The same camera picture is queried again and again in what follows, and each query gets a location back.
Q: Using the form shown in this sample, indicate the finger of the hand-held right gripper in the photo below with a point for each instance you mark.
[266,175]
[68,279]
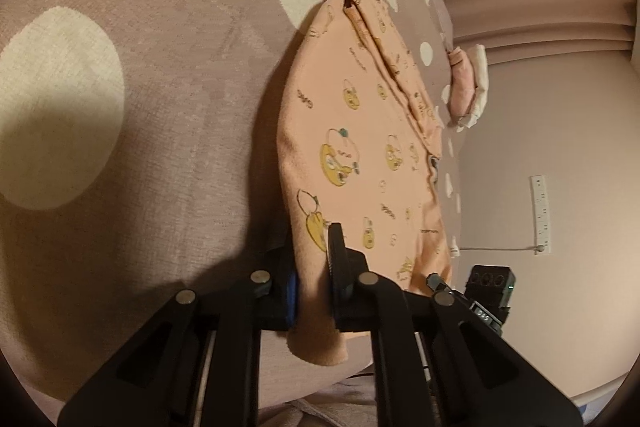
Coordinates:
[436,281]

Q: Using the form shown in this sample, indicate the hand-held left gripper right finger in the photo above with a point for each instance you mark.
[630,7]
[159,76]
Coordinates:
[336,257]

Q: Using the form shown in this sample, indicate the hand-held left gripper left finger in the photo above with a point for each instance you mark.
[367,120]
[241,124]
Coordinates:
[291,302]

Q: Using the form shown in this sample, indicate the orange cartoon print shirt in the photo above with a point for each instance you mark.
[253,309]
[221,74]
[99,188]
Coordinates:
[360,147]

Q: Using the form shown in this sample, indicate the white power strip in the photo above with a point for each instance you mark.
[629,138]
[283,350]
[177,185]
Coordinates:
[540,212]

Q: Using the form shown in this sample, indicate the folded pink garment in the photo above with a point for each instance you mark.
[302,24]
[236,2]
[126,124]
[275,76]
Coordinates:
[461,82]

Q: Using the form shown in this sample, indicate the folded white garment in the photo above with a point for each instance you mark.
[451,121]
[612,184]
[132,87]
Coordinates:
[481,77]

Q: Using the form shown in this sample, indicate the polka dot blanket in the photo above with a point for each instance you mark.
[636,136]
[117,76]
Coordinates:
[150,57]

